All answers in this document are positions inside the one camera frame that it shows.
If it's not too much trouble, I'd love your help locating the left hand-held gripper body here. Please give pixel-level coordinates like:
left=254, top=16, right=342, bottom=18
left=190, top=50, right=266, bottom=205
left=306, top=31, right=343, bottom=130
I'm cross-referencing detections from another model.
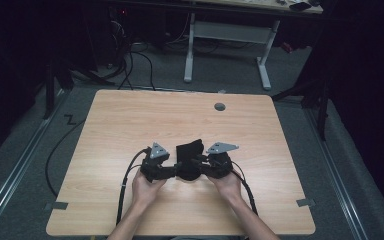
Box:
left=139, top=141, right=172, bottom=183

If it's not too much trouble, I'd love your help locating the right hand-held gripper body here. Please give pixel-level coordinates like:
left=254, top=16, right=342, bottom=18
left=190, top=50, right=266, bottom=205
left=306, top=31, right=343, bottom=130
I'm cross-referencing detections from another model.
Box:
left=201, top=141, right=240, bottom=179

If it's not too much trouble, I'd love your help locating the black sock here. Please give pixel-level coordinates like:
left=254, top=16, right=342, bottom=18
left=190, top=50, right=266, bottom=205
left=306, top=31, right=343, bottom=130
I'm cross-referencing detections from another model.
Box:
left=176, top=159, right=204, bottom=182
left=175, top=138, right=205, bottom=164

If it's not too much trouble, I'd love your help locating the person's right hand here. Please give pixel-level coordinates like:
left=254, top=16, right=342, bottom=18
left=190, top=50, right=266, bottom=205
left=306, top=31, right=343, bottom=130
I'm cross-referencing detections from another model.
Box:
left=208, top=169, right=244, bottom=203

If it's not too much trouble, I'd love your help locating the person's left hand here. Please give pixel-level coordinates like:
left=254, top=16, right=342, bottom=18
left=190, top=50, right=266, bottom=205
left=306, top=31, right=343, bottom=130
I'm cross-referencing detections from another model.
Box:
left=131, top=169, right=168, bottom=209

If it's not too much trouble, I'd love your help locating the black metal stand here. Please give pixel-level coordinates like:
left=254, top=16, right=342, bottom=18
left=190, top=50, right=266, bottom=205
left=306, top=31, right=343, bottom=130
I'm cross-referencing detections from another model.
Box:
left=271, top=76, right=331, bottom=141
left=43, top=58, right=116, bottom=120

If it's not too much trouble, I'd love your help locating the dark computer case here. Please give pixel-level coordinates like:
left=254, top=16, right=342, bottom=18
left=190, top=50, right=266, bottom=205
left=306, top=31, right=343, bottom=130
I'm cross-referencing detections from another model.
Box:
left=108, top=6, right=134, bottom=68

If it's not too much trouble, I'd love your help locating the light wooden desk top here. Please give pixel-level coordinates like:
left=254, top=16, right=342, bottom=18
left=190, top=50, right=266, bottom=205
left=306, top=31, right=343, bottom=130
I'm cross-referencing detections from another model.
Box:
left=179, top=0, right=324, bottom=15

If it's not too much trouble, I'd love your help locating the dark curtain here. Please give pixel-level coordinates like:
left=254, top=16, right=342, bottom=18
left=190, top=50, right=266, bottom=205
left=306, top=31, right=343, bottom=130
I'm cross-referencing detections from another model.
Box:
left=313, top=0, right=384, bottom=231
left=0, top=0, right=94, bottom=171

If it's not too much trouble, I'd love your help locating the black device on desk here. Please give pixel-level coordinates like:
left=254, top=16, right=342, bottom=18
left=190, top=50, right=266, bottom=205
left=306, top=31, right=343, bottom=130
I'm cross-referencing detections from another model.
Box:
left=288, top=1, right=313, bottom=12

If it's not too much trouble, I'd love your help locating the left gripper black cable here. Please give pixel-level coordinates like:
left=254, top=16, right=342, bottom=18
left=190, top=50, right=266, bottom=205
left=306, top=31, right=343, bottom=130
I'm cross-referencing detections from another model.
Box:
left=115, top=148, right=151, bottom=226

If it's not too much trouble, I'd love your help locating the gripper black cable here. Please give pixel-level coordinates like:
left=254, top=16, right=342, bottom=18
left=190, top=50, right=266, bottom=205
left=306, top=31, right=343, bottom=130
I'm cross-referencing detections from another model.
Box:
left=115, top=148, right=151, bottom=226
left=229, top=160, right=259, bottom=216

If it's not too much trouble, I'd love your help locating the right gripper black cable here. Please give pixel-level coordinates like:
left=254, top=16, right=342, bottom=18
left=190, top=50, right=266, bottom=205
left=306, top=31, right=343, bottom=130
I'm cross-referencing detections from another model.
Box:
left=229, top=160, right=259, bottom=216

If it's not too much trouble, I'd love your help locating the thin black floor cable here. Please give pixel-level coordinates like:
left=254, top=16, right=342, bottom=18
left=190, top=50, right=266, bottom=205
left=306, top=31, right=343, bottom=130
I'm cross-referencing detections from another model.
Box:
left=131, top=49, right=157, bottom=92

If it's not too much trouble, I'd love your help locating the black floor cable bundle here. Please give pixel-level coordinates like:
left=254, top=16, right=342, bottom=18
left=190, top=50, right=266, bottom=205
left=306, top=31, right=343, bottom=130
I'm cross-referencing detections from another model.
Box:
left=103, top=49, right=135, bottom=90

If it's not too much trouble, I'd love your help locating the long black floor cable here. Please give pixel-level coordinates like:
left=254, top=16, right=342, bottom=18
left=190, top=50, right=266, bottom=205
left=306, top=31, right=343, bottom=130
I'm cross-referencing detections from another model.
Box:
left=44, top=119, right=87, bottom=198

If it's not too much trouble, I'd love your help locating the metal floor rail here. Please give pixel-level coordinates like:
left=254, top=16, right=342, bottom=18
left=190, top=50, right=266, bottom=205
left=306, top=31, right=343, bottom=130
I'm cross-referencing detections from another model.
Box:
left=0, top=88, right=68, bottom=234
left=303, top=108, right=369, bottom=240

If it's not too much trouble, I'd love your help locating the white metal desk frame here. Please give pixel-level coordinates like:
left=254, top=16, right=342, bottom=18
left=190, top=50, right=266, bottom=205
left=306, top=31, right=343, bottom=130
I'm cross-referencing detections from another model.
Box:
left=183, top=12, right=281, bottom=91

